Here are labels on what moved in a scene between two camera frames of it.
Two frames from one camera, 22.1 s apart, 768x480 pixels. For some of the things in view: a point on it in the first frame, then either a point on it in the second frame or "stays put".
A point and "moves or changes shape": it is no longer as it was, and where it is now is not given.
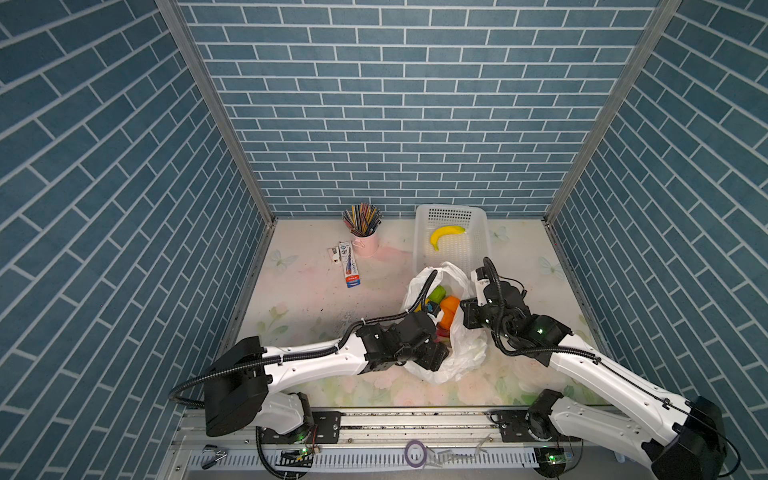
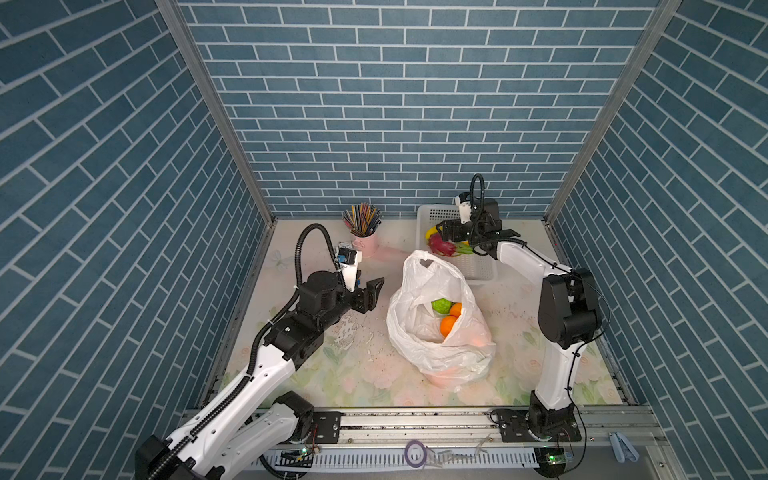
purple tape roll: x=424 y=453 stays put
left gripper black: x=435 y=356 → x=361 y=305
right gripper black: x=468 y=310 → x=456 y=237
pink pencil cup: x=365 y=246 stays put
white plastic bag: x=468 y=346 moves or changes shape
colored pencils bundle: x=362 y=219 stays put
